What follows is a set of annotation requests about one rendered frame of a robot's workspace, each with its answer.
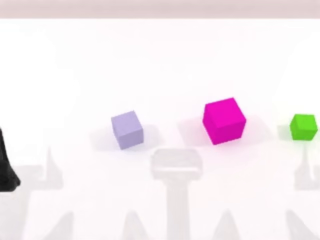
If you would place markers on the lavender cube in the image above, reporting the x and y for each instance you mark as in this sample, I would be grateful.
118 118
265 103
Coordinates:
127 130

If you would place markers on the magenta cube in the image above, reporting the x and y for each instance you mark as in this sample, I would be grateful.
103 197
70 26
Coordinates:
223 121

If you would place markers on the green cube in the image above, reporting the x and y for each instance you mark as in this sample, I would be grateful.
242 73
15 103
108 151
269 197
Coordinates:
303 127

